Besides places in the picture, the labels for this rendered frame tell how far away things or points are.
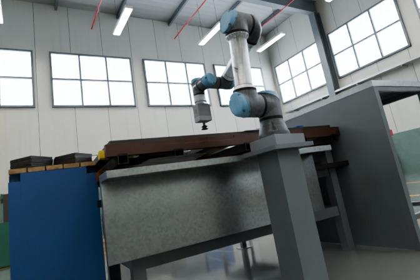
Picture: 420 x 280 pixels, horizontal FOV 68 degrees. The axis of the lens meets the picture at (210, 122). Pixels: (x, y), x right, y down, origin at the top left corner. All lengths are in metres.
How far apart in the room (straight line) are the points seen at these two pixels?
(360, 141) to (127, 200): 1.56
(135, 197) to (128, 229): 0.14
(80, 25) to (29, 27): 1.52
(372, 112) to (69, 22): 10.51
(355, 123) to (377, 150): 0.23
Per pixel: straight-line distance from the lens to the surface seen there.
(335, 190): 2.34
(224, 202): 1.67
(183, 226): 1.57
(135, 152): 1.56
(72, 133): 10.22
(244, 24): 1.58
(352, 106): 2.34
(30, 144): 10.09
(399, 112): 11.29
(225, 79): 1.82
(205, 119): 1.81
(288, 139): 1.46
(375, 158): 2.27
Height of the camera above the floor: 0.54
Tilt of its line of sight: 12 degrees up
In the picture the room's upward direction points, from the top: 10 degrees counter-clockwise
